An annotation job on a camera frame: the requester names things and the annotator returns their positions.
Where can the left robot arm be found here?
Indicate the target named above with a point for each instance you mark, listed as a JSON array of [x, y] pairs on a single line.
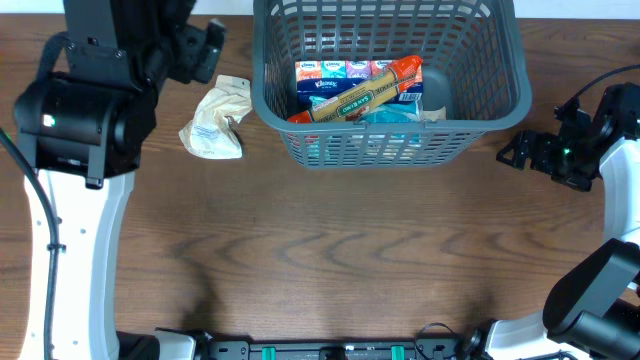
[[80, 126]]

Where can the grey plastic slotted basket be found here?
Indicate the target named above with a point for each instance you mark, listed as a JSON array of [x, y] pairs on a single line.
[[473, 68]]

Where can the beige paper pouch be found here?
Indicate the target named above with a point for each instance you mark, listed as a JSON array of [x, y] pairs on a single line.
[[210, 134]]

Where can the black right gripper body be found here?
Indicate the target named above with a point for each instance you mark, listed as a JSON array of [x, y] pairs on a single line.
[[566, 162]]

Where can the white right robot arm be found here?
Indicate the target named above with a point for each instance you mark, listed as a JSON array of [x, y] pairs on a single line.
[[584, 316]]

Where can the brown photo snack bag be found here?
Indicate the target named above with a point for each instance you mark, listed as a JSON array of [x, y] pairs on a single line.
[[435, 115]]

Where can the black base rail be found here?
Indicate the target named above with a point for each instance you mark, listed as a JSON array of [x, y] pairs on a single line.
[[430, 348]]

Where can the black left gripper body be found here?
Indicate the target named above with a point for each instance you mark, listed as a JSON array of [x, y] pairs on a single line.
[[185, 60]]

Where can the spaghetti pack red ends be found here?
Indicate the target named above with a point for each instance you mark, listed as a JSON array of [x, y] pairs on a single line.
[[395, 83]]

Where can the teal white pouch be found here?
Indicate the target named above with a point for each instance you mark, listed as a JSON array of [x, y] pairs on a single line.
[[395, 114]]

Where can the multicolour tissue pack box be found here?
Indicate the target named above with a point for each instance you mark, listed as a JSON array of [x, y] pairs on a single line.
[[317, 80]]

